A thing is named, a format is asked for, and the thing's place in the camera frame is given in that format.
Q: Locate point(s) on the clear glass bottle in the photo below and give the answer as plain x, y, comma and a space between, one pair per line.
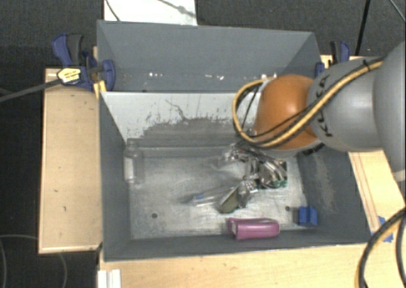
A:
132, 163

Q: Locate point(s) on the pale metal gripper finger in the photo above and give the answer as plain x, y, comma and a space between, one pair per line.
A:
231, 202
222, 192

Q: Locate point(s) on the grey metal bin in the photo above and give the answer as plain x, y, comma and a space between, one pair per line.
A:
177, 58

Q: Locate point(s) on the blue ridged block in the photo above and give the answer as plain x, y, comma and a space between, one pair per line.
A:
307, 216

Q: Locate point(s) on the purple stapler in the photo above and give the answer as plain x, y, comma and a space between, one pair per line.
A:
253, 229

